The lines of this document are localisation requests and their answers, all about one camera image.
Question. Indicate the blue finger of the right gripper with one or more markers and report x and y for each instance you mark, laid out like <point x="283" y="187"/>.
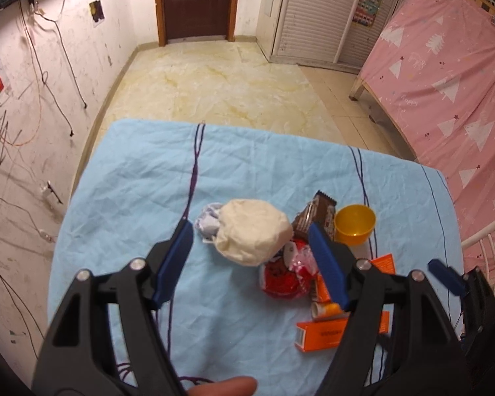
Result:
<point x="448" y="277"/>

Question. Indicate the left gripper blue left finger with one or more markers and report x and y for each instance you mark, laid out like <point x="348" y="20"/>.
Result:
<point x="167" y="261"/>

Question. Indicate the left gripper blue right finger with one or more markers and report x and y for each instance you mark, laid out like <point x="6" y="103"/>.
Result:
<point x="333" y="260"/>

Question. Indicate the brown snack wrapper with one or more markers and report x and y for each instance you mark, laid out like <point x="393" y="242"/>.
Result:
<point x="320" y="209"/>

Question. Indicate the small yellow plastic cup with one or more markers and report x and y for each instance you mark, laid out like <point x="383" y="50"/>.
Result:
<point x="354" y="224"/>

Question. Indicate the red snack bag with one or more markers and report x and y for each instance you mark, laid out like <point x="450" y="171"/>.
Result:
<point x="290" y="274"/>

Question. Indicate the white paper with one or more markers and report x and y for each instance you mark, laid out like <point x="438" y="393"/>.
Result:
<point x="207" y="224"/>

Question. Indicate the cream knit hat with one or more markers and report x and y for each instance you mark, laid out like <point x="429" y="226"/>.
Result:
<point x="251" y="231"/>

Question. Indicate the orange cardboard box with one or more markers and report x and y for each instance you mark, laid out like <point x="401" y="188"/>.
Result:
<point x="320" y="335"/>

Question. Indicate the orange thread spool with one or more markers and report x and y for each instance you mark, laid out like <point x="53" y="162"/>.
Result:
<point x="326" y="311"/>

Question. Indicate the person's left hand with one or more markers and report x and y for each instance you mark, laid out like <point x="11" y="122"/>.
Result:
<point x="236" y="386"/>

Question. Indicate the light blue bed sheet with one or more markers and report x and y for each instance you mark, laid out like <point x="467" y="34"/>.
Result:
<point x="145" y="174"/>

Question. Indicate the pink tree-print curtain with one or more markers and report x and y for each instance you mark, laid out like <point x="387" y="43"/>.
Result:
<point x="433" y="67"/>

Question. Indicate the white slatted wardrobe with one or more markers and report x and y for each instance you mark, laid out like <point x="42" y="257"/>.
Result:
<point x="321" y="34"/>

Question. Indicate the dark red wooden door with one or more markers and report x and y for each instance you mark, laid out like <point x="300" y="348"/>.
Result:
<point x="182" y="20"/>

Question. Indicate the wooden bed frame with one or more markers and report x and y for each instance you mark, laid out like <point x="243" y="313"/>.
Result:
<point x="371" y="106"/>

